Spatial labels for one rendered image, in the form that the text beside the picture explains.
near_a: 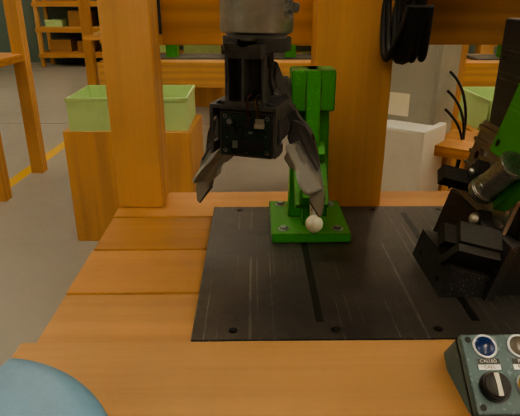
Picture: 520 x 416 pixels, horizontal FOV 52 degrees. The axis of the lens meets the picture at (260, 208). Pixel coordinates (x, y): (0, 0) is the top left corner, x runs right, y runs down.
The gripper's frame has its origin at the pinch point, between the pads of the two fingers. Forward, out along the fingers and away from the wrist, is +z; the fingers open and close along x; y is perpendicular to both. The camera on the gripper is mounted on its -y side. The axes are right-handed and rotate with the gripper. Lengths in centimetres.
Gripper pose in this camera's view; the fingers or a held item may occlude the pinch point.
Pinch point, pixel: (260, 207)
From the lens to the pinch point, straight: 64.3
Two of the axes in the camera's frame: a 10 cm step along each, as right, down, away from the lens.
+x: 9.6, 1.1, -2.4
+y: -2.7, 3.7, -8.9
